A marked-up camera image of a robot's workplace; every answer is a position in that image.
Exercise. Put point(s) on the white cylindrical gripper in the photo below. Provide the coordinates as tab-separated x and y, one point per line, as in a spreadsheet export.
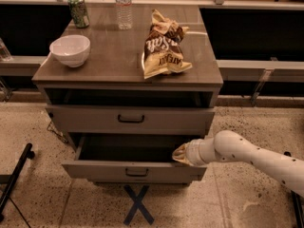
192	153

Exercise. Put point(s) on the grey drawer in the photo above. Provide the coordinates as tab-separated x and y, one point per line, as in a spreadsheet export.
131	120
131	158

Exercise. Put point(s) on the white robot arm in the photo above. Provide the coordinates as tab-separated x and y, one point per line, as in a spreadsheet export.
229	146

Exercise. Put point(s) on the grey drawer cabinet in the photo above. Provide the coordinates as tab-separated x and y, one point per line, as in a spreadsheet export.
113	73

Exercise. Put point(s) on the grey top drawer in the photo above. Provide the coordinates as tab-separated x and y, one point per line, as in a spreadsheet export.
131	120

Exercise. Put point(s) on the blue tape cross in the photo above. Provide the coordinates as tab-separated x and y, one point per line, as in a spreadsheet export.
137	205

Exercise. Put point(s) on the brown chip bag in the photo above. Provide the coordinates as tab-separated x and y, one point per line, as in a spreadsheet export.
162	51

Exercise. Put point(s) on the white ceramic bowl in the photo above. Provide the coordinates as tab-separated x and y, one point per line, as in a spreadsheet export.
71	50

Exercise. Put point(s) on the black left stand leg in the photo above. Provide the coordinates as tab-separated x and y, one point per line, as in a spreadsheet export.
9	180

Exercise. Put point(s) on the clear plastic water bottle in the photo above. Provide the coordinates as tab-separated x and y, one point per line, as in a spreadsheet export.
124	14

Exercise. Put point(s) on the green soda can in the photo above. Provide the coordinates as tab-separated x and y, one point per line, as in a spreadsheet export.
79	13

